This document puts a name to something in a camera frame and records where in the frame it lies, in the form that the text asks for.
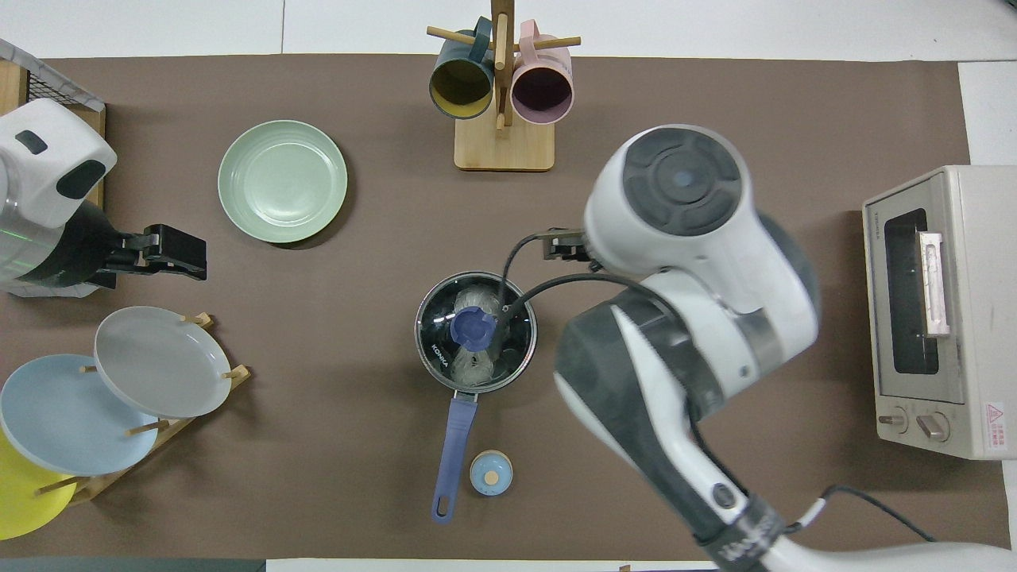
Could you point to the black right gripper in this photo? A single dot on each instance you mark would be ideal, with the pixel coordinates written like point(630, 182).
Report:
point(566, 245)

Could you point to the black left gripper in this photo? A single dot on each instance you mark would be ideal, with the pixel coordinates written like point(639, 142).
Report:
point(79, 246)

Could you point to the white vermicelli bundle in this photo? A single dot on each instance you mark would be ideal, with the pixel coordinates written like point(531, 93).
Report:
point(474, 369)

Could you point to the glass lid blue knob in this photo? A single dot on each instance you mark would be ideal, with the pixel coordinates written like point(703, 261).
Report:
point(445, 349)

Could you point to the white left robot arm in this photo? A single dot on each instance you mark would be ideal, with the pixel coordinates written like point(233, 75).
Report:
point(48, 159)

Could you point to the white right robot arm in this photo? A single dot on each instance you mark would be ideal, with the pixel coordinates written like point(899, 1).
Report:
point(699, 238)

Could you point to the grey plate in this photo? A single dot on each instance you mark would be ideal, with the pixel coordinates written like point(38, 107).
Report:
point(159, 361)

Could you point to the light green plate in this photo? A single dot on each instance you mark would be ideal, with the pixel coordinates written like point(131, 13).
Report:
point(282, 183)

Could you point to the wooden plate rack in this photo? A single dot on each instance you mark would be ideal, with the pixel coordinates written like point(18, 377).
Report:
point(238, 373)

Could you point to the light blue plate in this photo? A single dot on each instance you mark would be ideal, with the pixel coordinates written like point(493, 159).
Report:
point(63, 421)

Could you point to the yellow plate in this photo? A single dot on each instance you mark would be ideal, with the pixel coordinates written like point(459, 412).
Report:
point(24, 500)

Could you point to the brown table mat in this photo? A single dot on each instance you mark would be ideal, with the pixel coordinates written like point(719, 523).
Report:
point(604, 199)

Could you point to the wooden mug tree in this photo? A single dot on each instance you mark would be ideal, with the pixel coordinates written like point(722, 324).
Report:
point(504, 151)

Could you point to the pink mug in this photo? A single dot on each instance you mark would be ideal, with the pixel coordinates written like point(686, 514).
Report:
point(543, 91)

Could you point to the dark teal mug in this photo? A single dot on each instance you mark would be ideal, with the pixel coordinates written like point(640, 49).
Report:
point(461, 83)

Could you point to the light wooden board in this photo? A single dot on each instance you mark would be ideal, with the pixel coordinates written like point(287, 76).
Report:
point(9, 87)

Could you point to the small blue shaker jar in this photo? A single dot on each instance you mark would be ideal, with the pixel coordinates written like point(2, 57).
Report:
point(481, 469)

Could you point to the white toaster oven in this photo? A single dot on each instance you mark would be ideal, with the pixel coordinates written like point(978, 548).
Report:
point(985, 302)

